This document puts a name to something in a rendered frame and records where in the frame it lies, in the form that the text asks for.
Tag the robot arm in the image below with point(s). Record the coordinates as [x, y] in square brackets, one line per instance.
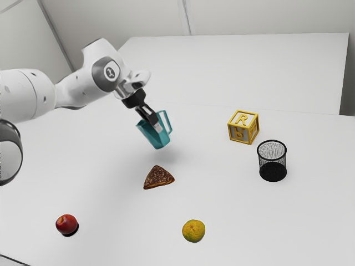
[72, 86]

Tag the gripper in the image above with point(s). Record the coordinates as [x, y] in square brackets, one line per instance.
[133, 99]

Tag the red apple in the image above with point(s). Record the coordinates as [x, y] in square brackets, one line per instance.
[66, 224]

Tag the black mesh pen holder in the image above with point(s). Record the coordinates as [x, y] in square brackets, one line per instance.
[272, 160]

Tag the yellow-green citrus fruit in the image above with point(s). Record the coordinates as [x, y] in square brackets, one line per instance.
[193, 230]

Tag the teal faceted mug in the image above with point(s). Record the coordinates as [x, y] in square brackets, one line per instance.
[158, 135]

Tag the brown triangular pastry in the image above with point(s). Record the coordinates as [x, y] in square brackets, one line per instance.
[158, 177]

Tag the yellow letter block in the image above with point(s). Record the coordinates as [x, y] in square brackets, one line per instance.
[244, 127]

